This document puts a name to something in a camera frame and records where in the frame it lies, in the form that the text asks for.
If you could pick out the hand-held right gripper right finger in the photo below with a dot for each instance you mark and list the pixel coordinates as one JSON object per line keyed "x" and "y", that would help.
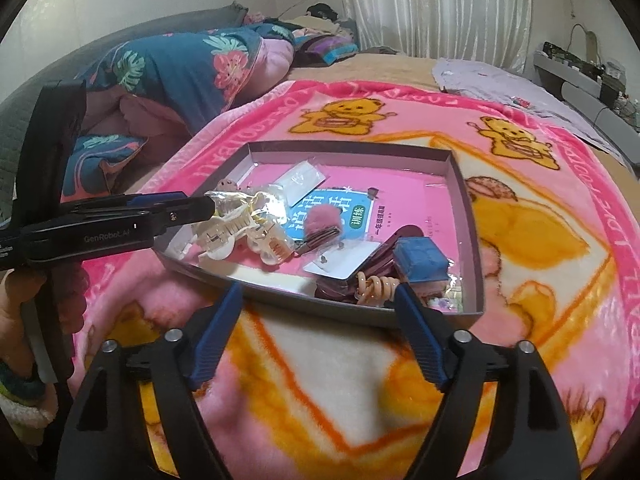
{"x": 420, "y": 340}

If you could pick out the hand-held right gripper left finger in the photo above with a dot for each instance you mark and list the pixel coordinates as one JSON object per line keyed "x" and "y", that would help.
{"x": 215, "y": 340}

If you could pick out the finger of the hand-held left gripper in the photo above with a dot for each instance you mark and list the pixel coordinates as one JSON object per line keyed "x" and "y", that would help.
{"x": 195, "y": 208}
{"x": 155, "y": 199}

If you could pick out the clear plastic jewelry packet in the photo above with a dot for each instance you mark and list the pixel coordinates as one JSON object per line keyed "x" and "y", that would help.
{"x": 225, "y": 196}

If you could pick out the white hair claw clip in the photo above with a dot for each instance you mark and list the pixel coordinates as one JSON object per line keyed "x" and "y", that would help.
{"x": 217, "y": 237}

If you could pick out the clear hair claw clip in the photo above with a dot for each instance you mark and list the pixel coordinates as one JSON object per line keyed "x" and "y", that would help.
{"x": 265, "y": 205}

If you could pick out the small blue box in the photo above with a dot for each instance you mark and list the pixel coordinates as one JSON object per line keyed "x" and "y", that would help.
{"x": 417, "y": 255}

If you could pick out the grey cardboard box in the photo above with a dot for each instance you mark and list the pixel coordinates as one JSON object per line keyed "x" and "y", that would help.
{"x": 300, "y": 296}

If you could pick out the white earring card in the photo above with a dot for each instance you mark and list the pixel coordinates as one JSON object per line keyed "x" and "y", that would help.
{"x": 345, "y": 260}

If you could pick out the pink fluffy hair clip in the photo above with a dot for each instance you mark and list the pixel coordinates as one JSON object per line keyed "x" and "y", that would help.
{"x": 322, "y": 222}

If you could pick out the person's left hand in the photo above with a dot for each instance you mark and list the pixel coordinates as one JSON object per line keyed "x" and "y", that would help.
{"x": 12, "y": 315}

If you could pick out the spotted translucent hair claw clip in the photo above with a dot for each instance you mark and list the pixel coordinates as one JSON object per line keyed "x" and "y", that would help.
{"x": 227, "y": 184}

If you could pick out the maroon snap hair clip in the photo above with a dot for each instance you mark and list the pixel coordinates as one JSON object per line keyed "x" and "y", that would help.
{"x": 380, "y": 265}

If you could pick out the blue floral quilt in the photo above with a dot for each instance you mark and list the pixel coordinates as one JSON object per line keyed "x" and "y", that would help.
{"x": 175, "y": 65}

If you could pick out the pink book with blue label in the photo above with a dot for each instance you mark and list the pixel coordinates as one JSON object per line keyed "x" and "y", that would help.
{"x": 400, "y": 195}

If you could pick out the pink printed bear blanket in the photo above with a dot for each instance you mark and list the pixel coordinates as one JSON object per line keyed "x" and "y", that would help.
{"x": 550, "y": 240}

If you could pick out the pile of folded clothes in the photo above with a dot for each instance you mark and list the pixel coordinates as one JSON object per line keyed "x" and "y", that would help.
{"x": 320, "y": 35}

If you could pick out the lilac bed sheet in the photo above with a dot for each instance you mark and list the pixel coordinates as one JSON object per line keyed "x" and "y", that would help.
{"x": 500, "y": 80}

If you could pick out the grey bed footboard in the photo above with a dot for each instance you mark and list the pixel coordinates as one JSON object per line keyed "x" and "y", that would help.
{"x": 605, "y": 115}

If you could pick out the white curtain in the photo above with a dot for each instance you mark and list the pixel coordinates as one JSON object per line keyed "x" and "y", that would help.
{"x": 430, "y": 5}

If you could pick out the clutter of small electronics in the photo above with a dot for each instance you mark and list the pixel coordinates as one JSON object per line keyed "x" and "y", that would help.
{"x": 600, "y": 72}

